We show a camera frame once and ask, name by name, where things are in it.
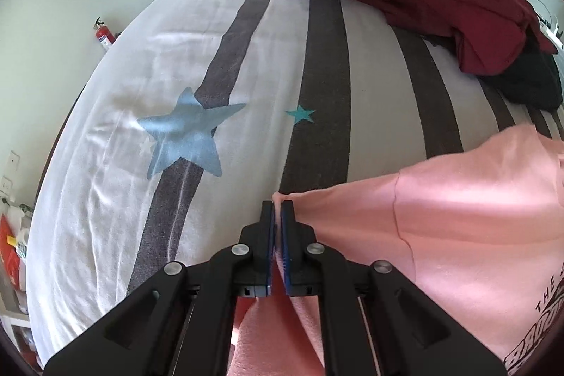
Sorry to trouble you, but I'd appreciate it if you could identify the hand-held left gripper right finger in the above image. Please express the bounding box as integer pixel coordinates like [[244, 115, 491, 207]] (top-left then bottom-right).
[[281, 200, 507, 376]]

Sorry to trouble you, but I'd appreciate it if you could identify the red box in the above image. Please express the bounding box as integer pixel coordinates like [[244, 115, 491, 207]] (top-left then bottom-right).
[[0, 214, 23, 293]]

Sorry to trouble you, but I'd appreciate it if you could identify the pink printed t-shirt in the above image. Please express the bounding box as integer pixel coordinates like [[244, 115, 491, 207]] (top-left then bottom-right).
[[227, 125, 564, 376]]

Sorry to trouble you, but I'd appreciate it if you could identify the white shelf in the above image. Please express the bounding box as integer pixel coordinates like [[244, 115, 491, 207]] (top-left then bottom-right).
[[0, 310, 36, 359]]

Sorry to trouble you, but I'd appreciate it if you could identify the white power strip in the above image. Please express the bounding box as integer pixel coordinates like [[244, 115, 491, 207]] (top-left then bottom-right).
[[540, 19, 564, 49]]

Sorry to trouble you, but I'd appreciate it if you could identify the red fire extinguisher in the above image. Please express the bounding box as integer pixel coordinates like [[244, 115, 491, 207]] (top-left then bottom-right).
[[93, 17, 116, 51]]

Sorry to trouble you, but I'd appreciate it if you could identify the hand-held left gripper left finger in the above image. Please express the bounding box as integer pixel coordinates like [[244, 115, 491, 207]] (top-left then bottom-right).
[[42, 200, 276, 376]]

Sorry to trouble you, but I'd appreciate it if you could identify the white detergent bottle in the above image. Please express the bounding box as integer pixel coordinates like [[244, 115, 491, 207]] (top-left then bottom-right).
[[11, 228, 31, 266]]

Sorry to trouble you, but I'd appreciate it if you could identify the bed with striped star sheet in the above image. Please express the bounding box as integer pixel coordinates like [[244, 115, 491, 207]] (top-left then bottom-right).
[[26, 0, 564, 376]]

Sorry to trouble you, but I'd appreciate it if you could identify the black garment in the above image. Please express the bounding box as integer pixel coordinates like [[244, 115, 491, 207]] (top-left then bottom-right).
[[423, 28, 564, 111]]

